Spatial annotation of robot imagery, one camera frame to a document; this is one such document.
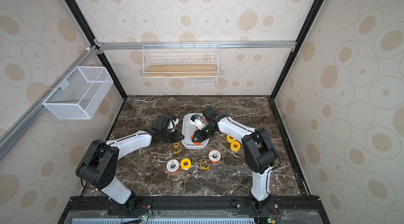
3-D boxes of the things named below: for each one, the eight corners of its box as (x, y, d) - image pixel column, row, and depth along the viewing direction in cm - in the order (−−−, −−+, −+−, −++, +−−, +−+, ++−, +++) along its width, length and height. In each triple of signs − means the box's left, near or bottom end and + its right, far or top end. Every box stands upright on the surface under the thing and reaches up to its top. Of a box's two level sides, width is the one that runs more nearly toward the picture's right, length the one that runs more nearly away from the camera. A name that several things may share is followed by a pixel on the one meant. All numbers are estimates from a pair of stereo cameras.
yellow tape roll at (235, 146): (230, 152, 93) (231, 150, 92) (229, 143, 97) (230, 141, 95) (240, 152, 93) (241, 150, 92) (239, 143, 97) (239, 141, 95)
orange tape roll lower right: (209, 163, 89) (209, 161, 87) (209, 151, 94) (209, 150, 92) (221, 163, 89) (221, 161, 87) (220, 151, 94) (220, 150, 92)
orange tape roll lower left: (166, 173, 86) (165, 171, 84) (168, 160, 90) (167, 159, 88) (179, 173, 86) (178, 171, 84) (180, 160, 90) (179, 159, 88)
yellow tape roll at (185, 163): (180, 170, 87) (180, 168, 85) (181, 159, 91) (181, 158, 89) (190, 170, 87) (190, 168, 85) (191, 159, 91) (191, 158, 89)
